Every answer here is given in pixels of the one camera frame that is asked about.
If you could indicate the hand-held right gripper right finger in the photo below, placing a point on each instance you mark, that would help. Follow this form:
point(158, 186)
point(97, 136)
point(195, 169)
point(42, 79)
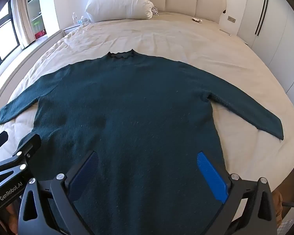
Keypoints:
point(212, 178)

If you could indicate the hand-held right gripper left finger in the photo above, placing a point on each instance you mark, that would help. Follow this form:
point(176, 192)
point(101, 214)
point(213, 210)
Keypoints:
point(84, 173)

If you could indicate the dark teal sweater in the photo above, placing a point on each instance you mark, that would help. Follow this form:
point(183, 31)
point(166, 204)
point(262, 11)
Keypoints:
point(137, 102)

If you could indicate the black framed window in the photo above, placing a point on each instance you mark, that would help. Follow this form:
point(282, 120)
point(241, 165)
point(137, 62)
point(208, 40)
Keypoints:
point(3, 39)

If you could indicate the red box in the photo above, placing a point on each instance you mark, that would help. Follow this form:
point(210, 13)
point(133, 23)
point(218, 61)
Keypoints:
point(40, 34)

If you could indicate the beige curtain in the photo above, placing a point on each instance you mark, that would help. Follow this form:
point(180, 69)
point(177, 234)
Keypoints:
point(22, 19)

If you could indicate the white nightstand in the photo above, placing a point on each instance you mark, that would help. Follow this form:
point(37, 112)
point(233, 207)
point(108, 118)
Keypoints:
point(72, 27)

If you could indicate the clear water bottle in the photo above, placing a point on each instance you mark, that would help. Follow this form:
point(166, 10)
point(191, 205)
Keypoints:
point(75, 18)

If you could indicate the small clear bottle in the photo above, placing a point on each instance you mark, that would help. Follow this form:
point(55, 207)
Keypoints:
point(82, 19)

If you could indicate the white open shelf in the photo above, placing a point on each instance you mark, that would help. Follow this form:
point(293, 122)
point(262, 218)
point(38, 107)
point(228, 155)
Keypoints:
point(35, 5)

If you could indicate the bed with cream sheet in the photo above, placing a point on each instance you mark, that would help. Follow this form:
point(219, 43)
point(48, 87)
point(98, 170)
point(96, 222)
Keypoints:
point(161, 36)

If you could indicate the small white item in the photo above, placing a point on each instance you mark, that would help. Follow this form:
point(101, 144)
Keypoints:
point(196, 20)

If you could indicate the white wardrobe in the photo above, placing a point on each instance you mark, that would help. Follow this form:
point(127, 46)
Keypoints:
point(279, 29)

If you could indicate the white pillow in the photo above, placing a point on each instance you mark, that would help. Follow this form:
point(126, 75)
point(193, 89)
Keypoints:
point(120, 1)

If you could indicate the black white striped cloth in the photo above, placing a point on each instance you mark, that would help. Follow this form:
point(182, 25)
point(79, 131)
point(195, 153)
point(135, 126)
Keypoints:
point(155, 11)

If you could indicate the wall socket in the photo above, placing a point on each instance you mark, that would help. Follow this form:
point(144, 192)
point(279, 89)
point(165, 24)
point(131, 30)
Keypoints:
point(231, 19)

